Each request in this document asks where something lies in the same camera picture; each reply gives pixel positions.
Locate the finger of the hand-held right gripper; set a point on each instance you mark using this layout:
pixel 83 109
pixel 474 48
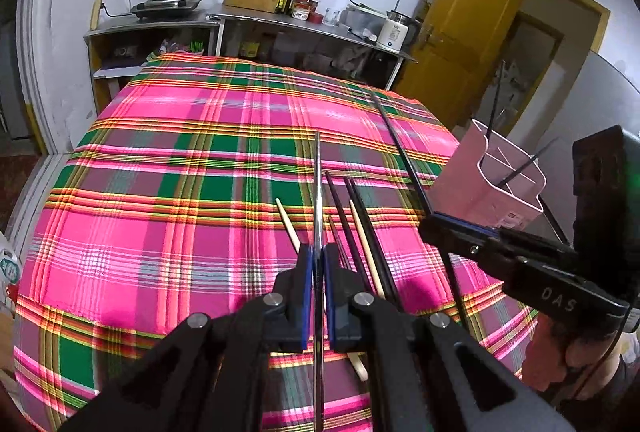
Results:
pixel 525 239
pixel 460 237

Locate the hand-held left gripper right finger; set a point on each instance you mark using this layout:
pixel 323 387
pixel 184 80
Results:
pixel 331 299

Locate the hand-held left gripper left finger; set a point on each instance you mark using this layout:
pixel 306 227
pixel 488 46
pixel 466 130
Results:
pixel 307 297

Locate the short brown chopstick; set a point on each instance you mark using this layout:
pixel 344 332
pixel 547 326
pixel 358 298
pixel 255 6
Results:
pixel 339 239

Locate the pink utensil holder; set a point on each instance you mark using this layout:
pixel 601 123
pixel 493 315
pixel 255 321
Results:
pixel 467 171

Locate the grey metal chopstick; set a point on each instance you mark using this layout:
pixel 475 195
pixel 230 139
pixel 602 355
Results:
pixel 317 192

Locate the person's right hand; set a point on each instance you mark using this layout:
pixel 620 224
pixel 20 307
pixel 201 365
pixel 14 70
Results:
pixel 542 354

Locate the silver refrigerator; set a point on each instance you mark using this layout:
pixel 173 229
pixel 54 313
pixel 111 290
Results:
pixel 600 96

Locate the pink plaid tablecloth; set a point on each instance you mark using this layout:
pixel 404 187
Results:
pixel 150 212

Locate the white electric kettle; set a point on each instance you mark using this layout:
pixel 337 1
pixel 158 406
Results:
pixel 395 34

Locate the yellow wooden door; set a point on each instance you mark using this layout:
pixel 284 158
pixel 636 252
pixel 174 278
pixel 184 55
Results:
pixel 460 21

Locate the clear plastic storage box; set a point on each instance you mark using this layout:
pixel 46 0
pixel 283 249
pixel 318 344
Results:
pixel 362 24

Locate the clear drinking glass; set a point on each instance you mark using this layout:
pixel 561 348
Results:
pixel 331 16

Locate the long steel counter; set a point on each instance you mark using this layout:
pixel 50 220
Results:
pixel 300 24

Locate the red lid jar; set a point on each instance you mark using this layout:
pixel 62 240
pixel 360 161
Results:
pixel 302 7

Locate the white plastic bag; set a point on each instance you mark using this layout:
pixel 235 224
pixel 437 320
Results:
pixel 7 269

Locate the small steel counter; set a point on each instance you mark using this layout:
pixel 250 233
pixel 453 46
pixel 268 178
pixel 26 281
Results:
pixel 150 27

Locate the induction cooker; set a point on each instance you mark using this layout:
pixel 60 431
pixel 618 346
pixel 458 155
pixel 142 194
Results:
pixel 167 7

